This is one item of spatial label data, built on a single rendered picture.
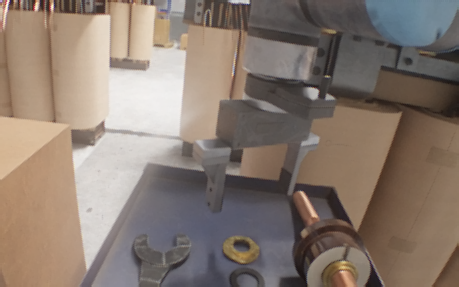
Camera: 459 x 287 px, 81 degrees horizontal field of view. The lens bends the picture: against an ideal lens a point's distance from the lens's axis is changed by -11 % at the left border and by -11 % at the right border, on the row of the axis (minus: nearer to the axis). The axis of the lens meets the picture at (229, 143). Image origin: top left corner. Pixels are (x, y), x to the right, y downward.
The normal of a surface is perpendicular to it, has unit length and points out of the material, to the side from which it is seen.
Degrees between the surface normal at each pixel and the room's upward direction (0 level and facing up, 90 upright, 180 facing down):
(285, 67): 91
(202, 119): 90
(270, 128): 90
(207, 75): 90
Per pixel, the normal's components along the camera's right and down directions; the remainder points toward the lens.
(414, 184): -0.57, 0.26
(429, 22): 0.49, 0.40
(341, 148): 0.03, 0.40
